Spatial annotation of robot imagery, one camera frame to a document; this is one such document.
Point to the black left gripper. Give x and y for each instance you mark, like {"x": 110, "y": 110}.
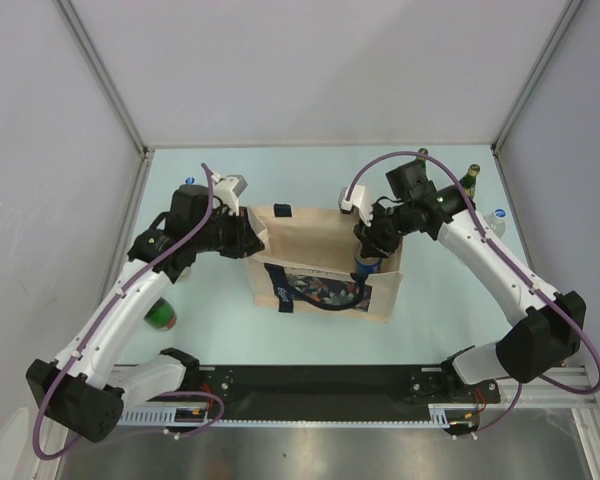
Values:
{"x": 246, "y": 242}

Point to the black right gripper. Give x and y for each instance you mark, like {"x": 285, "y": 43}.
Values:
{"x": 373, "y": 241}

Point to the Pocari Sweat bottle labelled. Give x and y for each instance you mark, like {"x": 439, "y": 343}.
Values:
{"x": 367, "y": 265}

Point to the beige canvas tote bag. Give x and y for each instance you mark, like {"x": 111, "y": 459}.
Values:
{"x": 308, "y": 265}

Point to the green Perrier bottle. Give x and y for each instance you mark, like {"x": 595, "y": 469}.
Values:
{"x": 422, "y": 153}
{"x": 469, "y": 180}

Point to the Pocari Sweat bottle clear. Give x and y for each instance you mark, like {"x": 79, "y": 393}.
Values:
{"x": 496, "y": 221}

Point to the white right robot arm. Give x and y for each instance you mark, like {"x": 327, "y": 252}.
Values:
{"x": 544, "y": 322}

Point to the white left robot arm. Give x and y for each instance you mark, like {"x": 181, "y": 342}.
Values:
{"x": 78, "y": 388}

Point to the green bottle red label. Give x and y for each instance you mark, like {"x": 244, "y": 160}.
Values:
{"x": 161, "y": 316}

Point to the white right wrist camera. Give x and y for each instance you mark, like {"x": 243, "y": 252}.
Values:
{"x": 356, "y": 200}

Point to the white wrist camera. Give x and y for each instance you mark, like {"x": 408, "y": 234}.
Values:
{"x": 228, "y": 189}
{"x": 356, "y": 200}

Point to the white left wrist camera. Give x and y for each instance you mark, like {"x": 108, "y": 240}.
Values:
{"x": 228, "y": 189}

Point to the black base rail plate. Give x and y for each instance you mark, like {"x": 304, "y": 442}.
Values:
{"x": 337, "y": 393}

